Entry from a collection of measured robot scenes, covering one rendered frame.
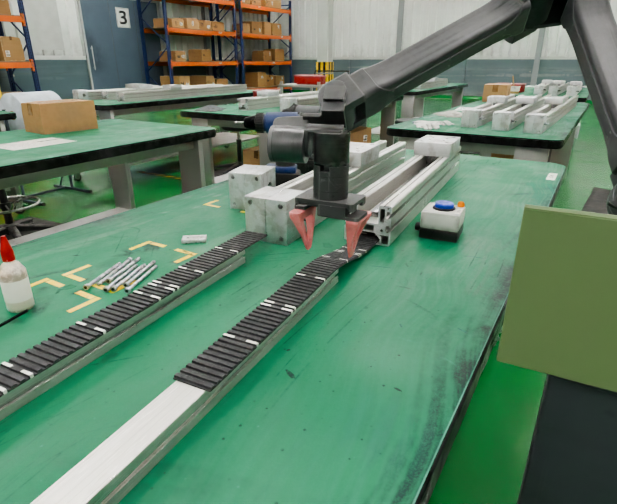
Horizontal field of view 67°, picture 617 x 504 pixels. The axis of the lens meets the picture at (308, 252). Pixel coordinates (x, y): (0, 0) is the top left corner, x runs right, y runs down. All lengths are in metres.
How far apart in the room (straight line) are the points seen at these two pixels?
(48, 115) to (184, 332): 2.25
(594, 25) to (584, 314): 0.48
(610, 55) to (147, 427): 0.79
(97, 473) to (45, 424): 0.14
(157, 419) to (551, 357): 0.45
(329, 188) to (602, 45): 0.46
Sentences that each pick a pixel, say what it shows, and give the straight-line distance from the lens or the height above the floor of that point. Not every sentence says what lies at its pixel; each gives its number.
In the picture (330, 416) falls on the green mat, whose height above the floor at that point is 0.78.
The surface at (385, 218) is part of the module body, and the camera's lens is 0.96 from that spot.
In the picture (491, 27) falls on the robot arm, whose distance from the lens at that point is 0.88.
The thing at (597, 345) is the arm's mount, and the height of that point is 0.83.
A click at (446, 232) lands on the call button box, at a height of 0.80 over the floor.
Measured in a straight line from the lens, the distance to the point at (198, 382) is 0.54.
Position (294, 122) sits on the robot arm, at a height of 1.04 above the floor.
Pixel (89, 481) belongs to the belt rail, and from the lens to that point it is 0.47.
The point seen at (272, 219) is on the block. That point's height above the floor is 0.83.
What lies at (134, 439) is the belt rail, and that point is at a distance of 0.49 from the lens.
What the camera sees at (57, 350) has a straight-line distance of 0.65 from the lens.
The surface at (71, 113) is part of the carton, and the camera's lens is 2.89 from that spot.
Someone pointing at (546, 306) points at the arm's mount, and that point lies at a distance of 0.62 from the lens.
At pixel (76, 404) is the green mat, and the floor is 0.78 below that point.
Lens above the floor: 1.13
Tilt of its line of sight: 22 degrees down
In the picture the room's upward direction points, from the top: straight up
